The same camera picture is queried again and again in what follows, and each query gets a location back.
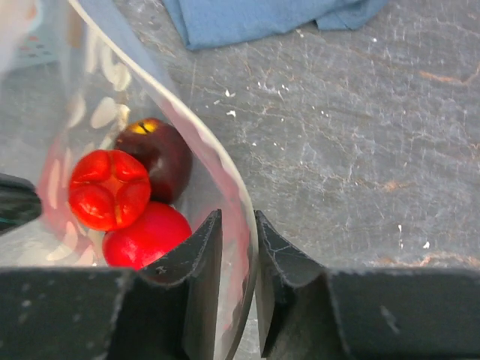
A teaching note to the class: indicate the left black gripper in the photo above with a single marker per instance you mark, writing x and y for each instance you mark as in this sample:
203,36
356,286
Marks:
19,203

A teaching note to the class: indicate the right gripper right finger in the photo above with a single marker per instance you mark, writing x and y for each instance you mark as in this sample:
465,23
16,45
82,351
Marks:
309,311

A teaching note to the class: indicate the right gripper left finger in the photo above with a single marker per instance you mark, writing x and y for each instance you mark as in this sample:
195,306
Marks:
168,310

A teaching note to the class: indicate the bright red apple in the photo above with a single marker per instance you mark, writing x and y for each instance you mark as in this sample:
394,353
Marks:
156,232

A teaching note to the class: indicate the red bell pepper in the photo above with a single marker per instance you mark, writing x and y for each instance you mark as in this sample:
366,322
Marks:
108,190

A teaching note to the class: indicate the clear zip top bag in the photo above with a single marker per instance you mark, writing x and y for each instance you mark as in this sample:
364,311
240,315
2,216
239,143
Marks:
52,115

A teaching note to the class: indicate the dark red apple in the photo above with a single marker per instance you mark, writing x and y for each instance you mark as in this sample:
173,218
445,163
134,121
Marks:
161,149

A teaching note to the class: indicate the light blue plastic basket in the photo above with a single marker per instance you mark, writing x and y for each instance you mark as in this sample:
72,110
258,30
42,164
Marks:
39,32

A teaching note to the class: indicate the blue folded cloth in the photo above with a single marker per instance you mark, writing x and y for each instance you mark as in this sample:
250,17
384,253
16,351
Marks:
206,24

